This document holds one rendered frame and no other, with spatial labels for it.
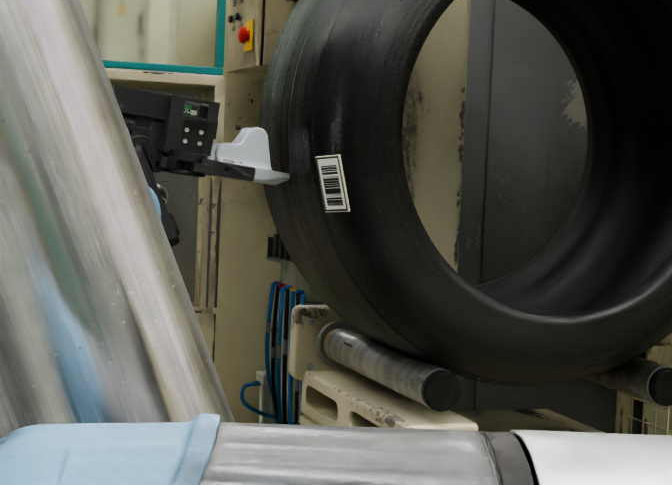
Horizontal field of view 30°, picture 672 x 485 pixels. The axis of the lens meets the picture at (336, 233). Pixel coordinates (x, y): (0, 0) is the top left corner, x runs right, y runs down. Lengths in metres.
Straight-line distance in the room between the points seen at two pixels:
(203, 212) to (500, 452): 1.78
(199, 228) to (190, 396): 1.67
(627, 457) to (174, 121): 1.10
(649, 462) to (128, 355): 0.15
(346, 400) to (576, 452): 1.25
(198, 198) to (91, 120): 1.66
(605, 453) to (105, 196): 0.16
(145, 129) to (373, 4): 0.27
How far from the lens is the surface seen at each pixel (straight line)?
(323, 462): 0.24
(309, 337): 1.65
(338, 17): 1.34
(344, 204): 1.30
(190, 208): 2.02
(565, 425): 1.71
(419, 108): 1.72
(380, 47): 1.31
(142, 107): 1.34
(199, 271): 2.03
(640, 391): 1.50
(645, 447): 0.26
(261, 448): 0.25
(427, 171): 1.72
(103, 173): 0.36
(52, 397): 0.35
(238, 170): 1.35
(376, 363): 1.47
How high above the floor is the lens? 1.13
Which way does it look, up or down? 3 degrees down
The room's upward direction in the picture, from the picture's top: 3 degrees clockwise
